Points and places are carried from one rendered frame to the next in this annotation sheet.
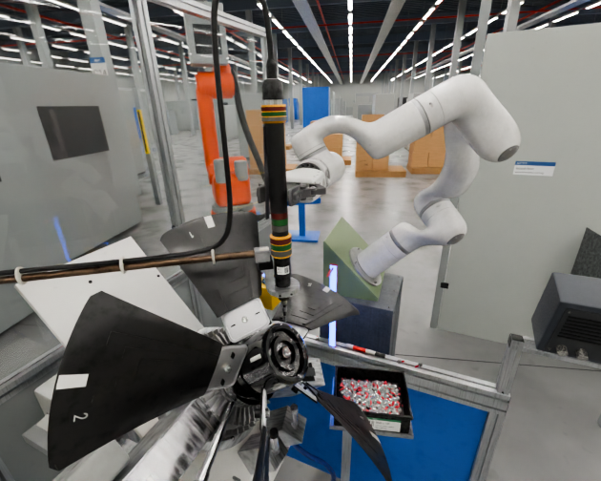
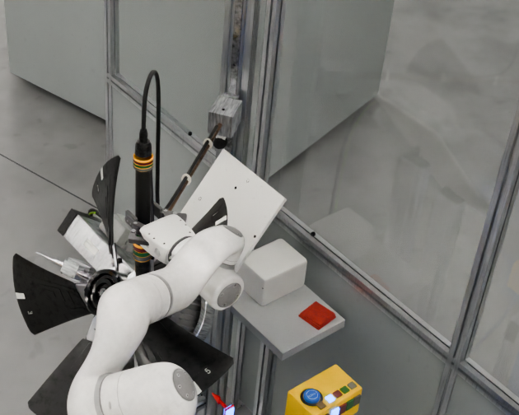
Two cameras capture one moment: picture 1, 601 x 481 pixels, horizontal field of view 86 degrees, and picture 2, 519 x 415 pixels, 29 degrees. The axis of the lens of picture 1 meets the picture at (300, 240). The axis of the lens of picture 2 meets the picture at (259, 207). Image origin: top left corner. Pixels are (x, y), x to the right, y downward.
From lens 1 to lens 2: 2.47 m
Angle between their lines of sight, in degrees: 93
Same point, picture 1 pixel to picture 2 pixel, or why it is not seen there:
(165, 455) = (105, 256)
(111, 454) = (117, 231)
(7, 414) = (278, 235)
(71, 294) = (223, 180)
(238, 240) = not seen: hidden behind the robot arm
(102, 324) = (111, 168)
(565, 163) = not seen: outside the picture
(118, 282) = (240, 207)
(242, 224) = not seen: hidden behind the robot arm
